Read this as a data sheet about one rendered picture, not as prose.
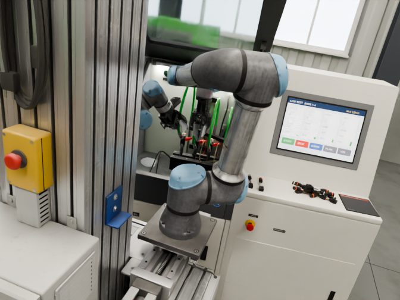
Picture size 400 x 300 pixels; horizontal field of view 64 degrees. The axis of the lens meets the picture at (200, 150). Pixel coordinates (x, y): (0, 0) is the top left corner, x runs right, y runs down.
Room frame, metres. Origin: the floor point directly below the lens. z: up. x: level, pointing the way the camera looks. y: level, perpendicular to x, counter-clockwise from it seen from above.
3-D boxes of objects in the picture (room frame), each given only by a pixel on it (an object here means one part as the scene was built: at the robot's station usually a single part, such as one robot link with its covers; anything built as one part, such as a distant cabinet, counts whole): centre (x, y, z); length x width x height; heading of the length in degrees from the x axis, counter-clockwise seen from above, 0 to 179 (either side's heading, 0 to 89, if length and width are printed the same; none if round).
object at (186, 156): (1.66, -0.01, 0.91); 0.34 x 0.10 x 0.15; 84
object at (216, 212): (1.44, 0.13, 0.87); 0.62 x 0.04 x 0.16; 84
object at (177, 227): (0.94, 0.03, 1.09); 0.15 x 0.15 x 0.10
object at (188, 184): (0.94, 0.02, 1.20); 0.13 x 0.12 x 0.14; 108
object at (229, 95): (1.91, -0.16, 1.20); 0.13 x 0.03 x 0.31; 84
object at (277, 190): (1.45, -0.58, 0.96); 0.70 x 0.22 x 0.03; 84
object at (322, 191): (1.45, -0.61, 1.01); 0.23 x 0.11 x 0.06; 84
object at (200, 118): (1.35, 0.02, 1.36); 0.09 x 0.08 x 0.12; 174
